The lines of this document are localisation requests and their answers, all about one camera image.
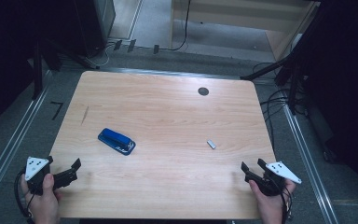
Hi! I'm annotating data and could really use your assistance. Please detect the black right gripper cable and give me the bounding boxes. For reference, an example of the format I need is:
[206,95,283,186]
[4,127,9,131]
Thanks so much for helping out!
[278,185,295,224]

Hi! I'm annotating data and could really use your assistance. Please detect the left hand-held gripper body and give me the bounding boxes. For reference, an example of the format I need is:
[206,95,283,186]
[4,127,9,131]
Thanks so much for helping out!
[24,155,54,197]

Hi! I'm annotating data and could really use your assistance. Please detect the thin black hanging cable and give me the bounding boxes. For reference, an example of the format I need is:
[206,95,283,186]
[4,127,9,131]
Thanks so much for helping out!
[158,0,192,52]

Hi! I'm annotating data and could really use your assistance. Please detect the blue stapler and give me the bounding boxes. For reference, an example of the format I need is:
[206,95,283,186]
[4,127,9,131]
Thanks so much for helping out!
[97,127,137,157]

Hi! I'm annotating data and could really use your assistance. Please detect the bundle of black floor cables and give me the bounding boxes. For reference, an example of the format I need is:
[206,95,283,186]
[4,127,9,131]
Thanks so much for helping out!
[252,61,310,151]

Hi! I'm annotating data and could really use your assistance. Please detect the person's right hand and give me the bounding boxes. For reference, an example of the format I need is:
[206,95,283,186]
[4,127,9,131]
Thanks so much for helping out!
[248,178,296,224]

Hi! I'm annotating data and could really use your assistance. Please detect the person's left hand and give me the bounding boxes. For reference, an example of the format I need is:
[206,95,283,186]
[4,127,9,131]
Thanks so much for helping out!
[21,173,62,224]

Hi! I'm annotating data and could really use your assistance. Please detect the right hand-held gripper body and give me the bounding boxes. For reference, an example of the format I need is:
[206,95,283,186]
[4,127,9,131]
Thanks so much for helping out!
[254,161,303,197]

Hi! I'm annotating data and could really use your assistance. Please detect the black metal stand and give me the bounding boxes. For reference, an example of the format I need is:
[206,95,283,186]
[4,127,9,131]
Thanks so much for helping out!
[240,31,323,116]
[32,36,101,101]

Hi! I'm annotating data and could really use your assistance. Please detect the black cabinet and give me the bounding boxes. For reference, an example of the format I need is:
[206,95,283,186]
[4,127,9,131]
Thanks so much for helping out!
[74,0,117,59]

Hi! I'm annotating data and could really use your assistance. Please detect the metal floor rail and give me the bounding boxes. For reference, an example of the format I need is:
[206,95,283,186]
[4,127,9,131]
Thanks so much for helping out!
[281,102,340,224]
[0,70,53,217]

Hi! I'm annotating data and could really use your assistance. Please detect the dark curtain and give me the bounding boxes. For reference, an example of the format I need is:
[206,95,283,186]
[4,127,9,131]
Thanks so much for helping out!
[0,0,77,139]
[302,0,358,202]

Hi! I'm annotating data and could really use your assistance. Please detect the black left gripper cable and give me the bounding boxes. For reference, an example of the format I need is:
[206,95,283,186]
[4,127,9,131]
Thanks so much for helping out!
[13,169,35,224]

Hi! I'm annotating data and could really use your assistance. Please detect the light wooden furniture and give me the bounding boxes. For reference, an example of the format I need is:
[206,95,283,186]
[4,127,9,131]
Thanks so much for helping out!
[169,0,322,63]

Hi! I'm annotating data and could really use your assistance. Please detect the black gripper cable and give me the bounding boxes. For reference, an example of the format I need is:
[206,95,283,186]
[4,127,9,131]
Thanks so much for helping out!
[278,185,295,224]
[13,169,35,224]

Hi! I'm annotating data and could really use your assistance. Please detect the white cable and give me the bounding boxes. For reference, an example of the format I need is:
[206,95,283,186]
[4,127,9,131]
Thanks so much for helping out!
[83,42,117,68]

